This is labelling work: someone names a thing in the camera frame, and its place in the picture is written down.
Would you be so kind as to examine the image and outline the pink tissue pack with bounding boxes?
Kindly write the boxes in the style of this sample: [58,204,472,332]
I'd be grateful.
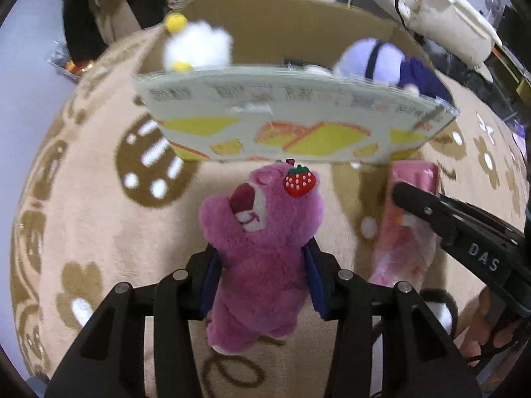
[369,161,439,290]

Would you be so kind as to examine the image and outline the purple-haired doll plush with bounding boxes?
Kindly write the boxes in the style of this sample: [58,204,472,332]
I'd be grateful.
[332,38,452,103]

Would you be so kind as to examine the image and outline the pink bear plush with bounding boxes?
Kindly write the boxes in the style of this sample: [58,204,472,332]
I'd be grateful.
[198,162,324,355]

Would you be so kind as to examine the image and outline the person's right hand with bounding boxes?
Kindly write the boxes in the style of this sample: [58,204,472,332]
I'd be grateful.
[460,288,525,366]

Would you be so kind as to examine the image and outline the black white plush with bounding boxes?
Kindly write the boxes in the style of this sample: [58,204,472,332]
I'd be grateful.
[420,289,458,339]

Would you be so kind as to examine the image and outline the beige patterned blanket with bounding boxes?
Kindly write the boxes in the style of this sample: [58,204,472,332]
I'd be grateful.
[11,28,529,397]

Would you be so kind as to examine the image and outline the open cardboard box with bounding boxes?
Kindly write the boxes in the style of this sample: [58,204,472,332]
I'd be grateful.
[133,0,458,164]

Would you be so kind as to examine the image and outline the cream puffer coat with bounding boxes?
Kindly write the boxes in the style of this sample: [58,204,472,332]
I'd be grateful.
[373,0,502,68]

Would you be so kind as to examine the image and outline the snack bag on floor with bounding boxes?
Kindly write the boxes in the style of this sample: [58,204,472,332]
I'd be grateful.
[47,41,93,79]

